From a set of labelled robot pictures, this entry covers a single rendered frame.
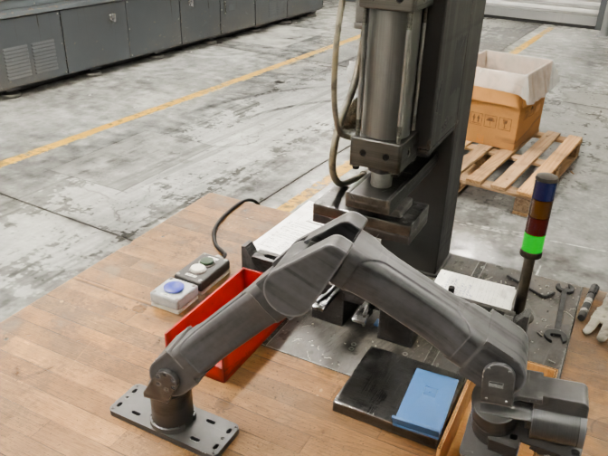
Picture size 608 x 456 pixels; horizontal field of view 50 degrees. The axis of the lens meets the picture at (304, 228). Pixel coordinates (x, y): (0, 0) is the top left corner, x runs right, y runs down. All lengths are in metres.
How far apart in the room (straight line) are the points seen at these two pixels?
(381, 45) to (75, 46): 5.58
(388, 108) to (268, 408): 0.51
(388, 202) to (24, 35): 5.28
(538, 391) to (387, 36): 0.54
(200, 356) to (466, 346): 0.36
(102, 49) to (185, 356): 5.91
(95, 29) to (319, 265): 6.00
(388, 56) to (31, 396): 0.77
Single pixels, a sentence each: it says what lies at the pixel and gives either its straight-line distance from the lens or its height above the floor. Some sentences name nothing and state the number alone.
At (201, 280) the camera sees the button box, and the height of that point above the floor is 0.93.
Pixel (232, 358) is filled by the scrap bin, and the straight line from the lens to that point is 1.10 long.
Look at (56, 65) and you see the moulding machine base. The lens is 6.35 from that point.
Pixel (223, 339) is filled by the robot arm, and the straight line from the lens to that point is 0.86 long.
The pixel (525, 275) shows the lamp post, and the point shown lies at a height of 1.00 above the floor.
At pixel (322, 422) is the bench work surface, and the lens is 1.04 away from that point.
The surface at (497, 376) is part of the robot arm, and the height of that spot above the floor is 1.16.
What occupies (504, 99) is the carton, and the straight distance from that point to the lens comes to 4.39.
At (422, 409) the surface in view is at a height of 0.92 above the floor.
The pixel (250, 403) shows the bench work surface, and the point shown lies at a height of 0.90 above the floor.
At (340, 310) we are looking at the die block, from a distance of 1.22.
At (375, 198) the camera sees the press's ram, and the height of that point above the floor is 1.18.
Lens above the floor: 1.63
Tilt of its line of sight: 28 degrees down
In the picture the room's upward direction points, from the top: 1 degrees clockwise
